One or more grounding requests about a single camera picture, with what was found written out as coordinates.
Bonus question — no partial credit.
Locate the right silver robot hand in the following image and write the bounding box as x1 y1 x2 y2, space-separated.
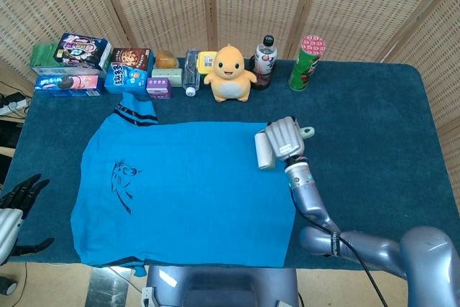
264 115 306 160

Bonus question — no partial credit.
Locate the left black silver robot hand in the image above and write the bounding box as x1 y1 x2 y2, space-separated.
0 173 55 265

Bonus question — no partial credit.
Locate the pale green lint roller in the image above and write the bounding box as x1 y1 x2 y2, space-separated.
254 125 316 170

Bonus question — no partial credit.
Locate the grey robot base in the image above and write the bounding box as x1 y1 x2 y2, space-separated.
145 265 299 307

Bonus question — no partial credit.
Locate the green chips can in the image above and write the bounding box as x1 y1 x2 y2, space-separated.
288 35 327 92

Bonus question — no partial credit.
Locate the dark blue table mat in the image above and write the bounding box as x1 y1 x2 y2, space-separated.
3 58 460 272

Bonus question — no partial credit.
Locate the orange plush toy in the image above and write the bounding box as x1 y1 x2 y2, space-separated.
203 45 258 103

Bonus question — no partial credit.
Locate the drink bottle with black cap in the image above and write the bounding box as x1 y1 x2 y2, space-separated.
253 35 278 75

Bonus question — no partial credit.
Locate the green box with yellow lid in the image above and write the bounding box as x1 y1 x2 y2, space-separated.
197 50 219 75

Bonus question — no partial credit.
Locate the white power strip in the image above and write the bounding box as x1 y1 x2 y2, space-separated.
0 98 29 116

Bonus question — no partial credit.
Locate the clear plastic water bottle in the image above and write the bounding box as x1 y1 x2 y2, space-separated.
183 47 201 98

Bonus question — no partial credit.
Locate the blue cat print t-shirt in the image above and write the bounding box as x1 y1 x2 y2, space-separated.
70 93 298 279

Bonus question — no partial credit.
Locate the pale green box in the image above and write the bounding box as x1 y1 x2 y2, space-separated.
151 68 183 88

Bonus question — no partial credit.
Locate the small purple box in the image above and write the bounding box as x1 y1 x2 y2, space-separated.
146 76 173 101

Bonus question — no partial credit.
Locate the woven folding screen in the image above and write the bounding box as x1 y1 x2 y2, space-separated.
0 0 460 193

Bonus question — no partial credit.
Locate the orange ball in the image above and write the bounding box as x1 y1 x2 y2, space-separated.
155 50 180 70

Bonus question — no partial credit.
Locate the pink and blue cookie box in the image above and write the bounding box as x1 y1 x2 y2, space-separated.
34 74 103 98

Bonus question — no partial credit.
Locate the green and white box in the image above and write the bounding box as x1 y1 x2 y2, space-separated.
29 43 109 77

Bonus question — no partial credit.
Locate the brown cookie box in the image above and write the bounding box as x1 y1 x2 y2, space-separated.
109 47 155 73

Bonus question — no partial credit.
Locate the black and purple snack box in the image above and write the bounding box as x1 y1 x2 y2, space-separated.
52 32 113 70

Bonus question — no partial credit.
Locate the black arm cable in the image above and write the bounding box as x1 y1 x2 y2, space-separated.
290 186 390 307

